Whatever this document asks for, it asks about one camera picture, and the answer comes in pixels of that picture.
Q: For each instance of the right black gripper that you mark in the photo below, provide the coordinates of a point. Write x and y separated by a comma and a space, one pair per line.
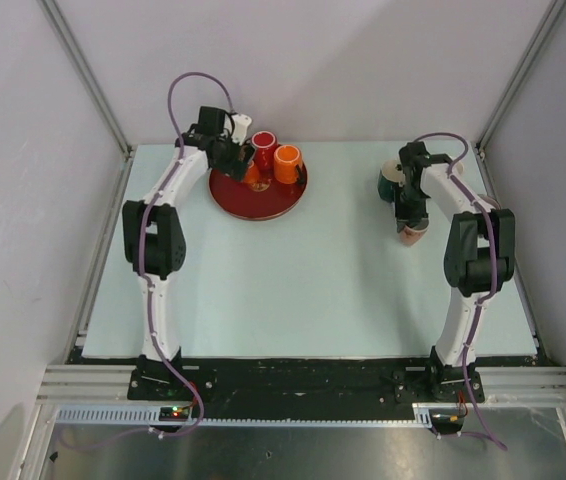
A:
408, 217

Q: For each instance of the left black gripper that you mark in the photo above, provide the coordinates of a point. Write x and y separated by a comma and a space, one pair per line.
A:
234, 169

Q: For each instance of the small orange cup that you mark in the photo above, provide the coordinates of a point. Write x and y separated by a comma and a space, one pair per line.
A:
252, 175

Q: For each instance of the dark green mug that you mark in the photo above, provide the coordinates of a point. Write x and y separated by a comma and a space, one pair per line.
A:
391, 178

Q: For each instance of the small pink square mug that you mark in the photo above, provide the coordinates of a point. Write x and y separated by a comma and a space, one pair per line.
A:
409, 236

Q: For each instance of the large orange mug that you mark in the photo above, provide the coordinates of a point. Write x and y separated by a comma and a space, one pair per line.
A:
288, 164

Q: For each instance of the tall pink mug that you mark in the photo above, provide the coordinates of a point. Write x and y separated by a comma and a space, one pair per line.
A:
458, 168

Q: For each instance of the lilac ribbed mug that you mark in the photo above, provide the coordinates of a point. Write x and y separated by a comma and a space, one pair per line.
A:
491, 201

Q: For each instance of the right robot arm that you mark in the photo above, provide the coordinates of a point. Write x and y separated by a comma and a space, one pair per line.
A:
478, 259

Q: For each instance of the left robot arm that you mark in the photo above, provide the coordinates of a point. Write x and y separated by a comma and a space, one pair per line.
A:
154, 242

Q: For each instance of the large red mug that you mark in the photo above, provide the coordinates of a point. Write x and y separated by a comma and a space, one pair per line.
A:
265, 144

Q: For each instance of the round red tray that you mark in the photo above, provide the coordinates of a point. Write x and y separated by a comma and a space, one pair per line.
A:
266, 200

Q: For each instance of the small circuit board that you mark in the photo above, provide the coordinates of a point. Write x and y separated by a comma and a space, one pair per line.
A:
174, 413

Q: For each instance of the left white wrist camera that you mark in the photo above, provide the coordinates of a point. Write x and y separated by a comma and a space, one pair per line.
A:
238, 126

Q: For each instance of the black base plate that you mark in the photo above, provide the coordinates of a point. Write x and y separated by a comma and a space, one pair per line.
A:
302, 389

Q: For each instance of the aluminium frame rail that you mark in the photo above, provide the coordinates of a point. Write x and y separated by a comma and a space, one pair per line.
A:
108, 384

